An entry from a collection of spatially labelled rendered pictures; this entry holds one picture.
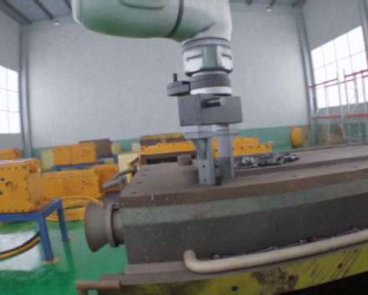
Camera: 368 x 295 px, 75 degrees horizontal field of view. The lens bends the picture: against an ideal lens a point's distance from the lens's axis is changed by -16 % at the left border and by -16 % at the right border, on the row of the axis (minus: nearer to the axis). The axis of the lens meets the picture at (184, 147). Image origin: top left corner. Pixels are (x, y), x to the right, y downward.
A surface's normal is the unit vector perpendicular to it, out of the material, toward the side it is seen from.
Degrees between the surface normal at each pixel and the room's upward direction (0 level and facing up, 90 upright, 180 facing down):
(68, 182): 90
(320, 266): 90
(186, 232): 90
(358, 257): 90
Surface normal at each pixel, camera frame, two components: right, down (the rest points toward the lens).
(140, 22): 0.36, 0.81
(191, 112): -0.66, 0.11
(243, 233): 0.05, 0.06
